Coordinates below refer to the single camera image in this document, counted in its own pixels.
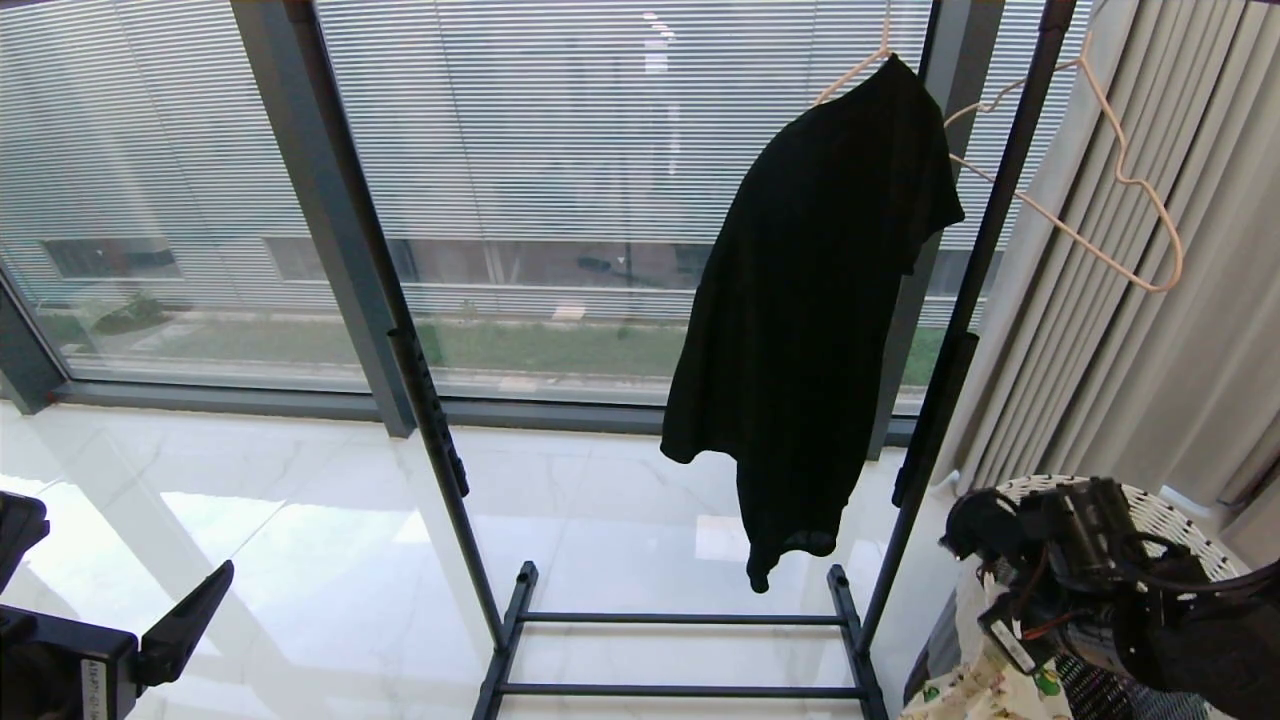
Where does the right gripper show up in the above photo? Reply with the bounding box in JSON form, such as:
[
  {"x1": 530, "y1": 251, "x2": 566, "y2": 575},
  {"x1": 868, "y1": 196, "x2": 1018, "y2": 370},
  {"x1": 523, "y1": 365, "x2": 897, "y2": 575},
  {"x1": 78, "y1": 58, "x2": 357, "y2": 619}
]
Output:
[{"x1": 975, "y1": 590, "x2": 1081, "y2": 679}]

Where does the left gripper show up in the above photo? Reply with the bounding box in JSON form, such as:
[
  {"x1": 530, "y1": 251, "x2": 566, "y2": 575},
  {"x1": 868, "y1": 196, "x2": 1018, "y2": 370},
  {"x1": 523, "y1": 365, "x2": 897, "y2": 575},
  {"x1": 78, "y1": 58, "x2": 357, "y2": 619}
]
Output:
[{"x1": 0, "y1": 492, "x2": 236, "y2": 720}]

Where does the cream printed garment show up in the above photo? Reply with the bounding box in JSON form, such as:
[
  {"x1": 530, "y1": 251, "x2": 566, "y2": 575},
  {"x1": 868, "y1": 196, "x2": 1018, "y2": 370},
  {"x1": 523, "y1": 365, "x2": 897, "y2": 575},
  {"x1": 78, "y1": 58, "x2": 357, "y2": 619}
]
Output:
[{"x1": 898, "y1": 572, "x2": 1073, "y2": 720}]

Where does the black garment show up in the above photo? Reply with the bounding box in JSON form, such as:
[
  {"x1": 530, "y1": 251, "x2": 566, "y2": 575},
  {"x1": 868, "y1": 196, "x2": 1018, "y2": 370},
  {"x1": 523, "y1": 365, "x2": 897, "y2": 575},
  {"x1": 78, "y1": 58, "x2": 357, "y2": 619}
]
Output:
[{"x1": 660, "y1": 53, "x2": 967, "y2": 594}]

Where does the pink clothes hanger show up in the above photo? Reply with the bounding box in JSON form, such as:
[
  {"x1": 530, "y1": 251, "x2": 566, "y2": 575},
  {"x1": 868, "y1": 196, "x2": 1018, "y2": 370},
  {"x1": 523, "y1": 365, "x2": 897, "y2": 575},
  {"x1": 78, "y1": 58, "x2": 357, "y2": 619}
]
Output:
[
  {"x1": 812, "y1": 15, "x2": 894, "y2": 106},
  {"x1": 943, "y1": 20, "x2": 1185, "y2": 294}
]

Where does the white laundry basket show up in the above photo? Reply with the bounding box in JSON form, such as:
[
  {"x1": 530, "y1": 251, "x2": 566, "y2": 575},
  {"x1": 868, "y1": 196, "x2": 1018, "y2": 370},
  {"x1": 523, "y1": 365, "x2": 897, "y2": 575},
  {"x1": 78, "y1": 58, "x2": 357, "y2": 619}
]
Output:
[{"x1": 903, "y1": 475, "x2": 1253, "y2": 720}]

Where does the black clothes rack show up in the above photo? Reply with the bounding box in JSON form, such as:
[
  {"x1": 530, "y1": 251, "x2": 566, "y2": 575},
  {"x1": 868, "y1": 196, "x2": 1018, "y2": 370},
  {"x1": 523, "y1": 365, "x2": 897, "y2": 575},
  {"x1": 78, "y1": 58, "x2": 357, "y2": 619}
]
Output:
[{"x1": 280, "y1": 0, "x2": 1079, "y2": 720}]

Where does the beige curtain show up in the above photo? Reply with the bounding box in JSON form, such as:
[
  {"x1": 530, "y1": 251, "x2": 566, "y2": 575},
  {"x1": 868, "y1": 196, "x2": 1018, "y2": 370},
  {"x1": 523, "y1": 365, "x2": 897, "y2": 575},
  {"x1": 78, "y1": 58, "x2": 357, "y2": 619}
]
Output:
[{"x1": 935, "y1": 0, "x2": 1280, "y2": 541}]

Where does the window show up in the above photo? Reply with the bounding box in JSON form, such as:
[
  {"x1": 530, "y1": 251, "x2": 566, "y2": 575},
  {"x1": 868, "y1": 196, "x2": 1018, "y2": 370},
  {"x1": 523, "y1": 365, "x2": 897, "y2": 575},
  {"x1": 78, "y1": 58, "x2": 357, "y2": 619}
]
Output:
[{"x1": 0, "y1": 0, "x2": 1091, "y2": 461}]

